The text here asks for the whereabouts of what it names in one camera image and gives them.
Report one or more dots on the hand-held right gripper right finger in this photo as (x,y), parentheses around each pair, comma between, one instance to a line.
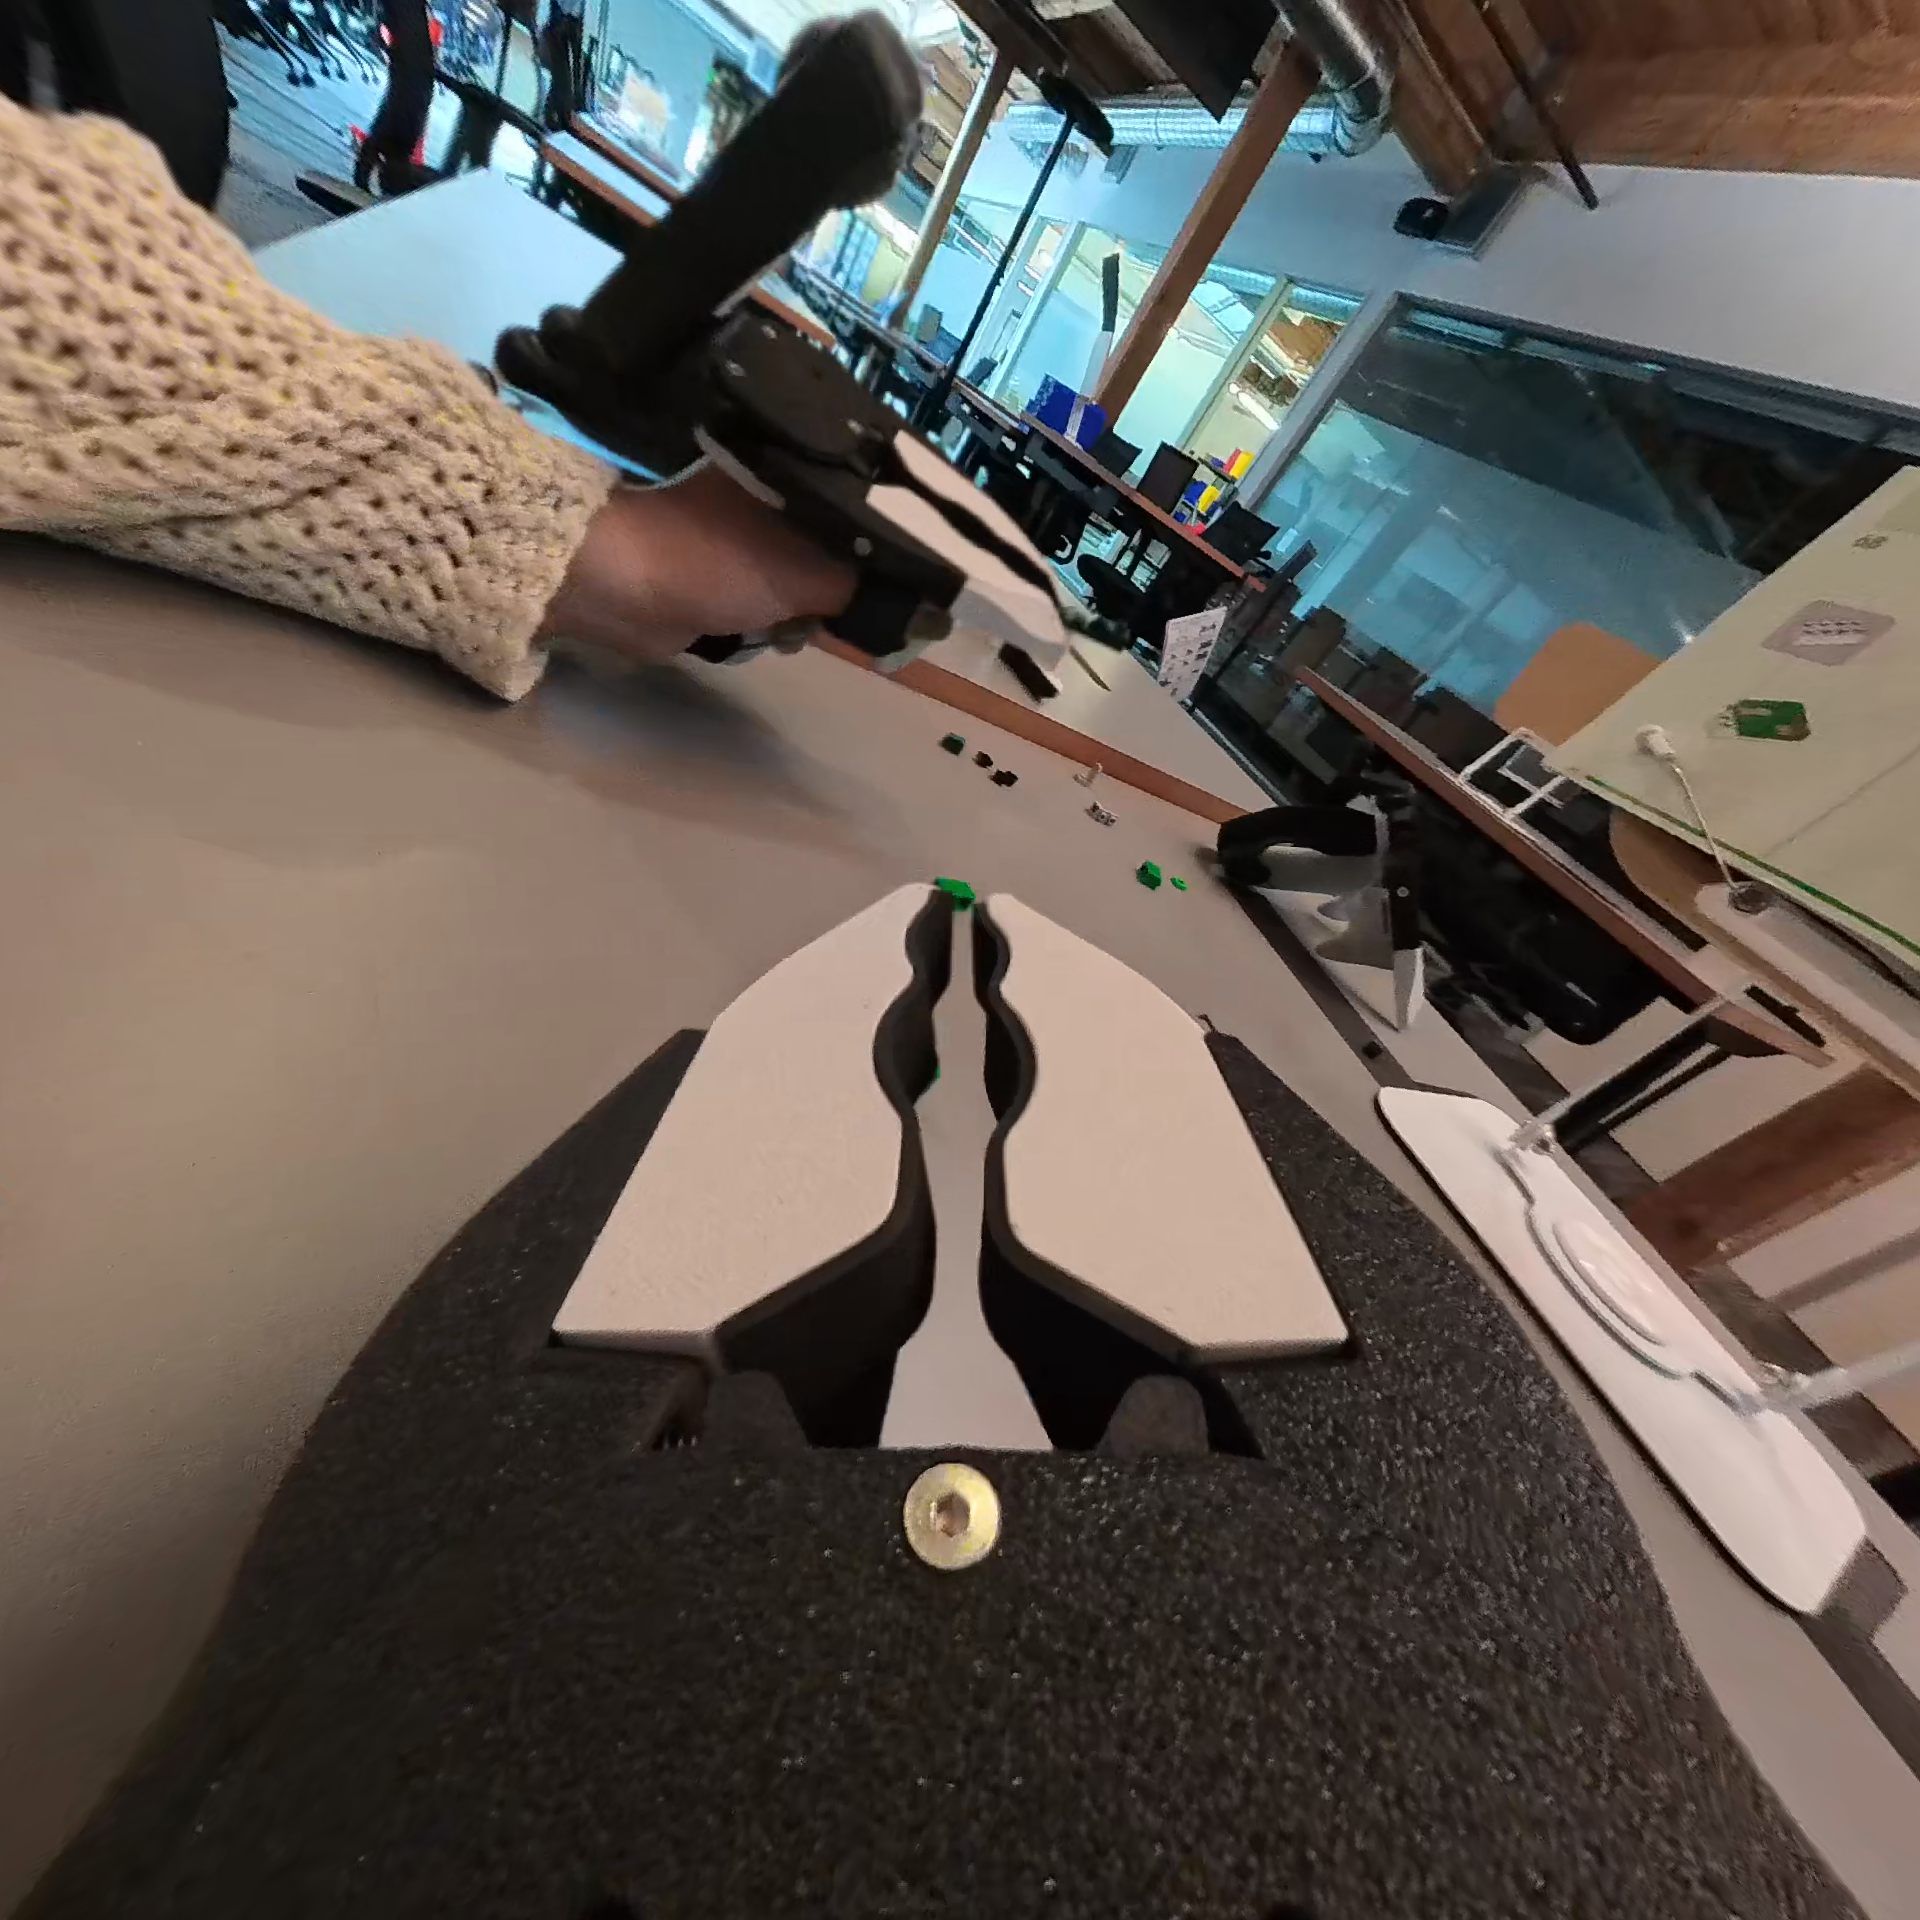
(1155,1185)

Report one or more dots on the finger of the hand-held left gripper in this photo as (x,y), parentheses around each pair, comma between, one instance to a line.
(1012,622)
(973,516)

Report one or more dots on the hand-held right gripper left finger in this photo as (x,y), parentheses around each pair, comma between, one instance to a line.
(751,1185)

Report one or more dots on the open lego instruction booklet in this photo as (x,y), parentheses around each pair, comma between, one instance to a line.
(1770,720)

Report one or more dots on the person's left hand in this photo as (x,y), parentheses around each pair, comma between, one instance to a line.
(674,578)

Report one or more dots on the white printed card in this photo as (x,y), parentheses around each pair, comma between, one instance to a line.
(1201,648)

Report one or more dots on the black device with pale grip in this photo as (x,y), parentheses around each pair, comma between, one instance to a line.
(1320,868)

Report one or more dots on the black mesh office chair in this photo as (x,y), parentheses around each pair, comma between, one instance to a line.
(1530,931)

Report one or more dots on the white book stand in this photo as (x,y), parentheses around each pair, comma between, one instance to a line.
(1621,1289)

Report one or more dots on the tan square panel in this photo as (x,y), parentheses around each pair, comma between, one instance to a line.
(1575,681)

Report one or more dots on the silver ventilation duct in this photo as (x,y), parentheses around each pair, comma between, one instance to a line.
(1320,60)

